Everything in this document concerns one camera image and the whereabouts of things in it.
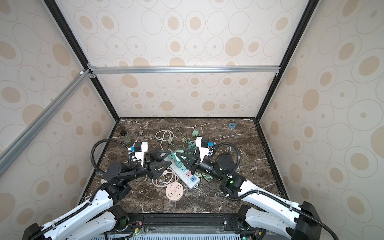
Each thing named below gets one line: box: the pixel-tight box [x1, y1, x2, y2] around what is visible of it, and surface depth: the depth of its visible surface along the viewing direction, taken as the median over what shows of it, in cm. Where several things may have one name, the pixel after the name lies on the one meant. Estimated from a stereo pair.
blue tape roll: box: [229, 122, 236, 130], surface depth 116 cm
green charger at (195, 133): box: [192, 129, 200, 137], surface depth 111 cm
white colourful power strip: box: [165, 157, 201, 190], surface depth 87 cm
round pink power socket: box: [165, 182, 184, 202], surface depth 83 cm
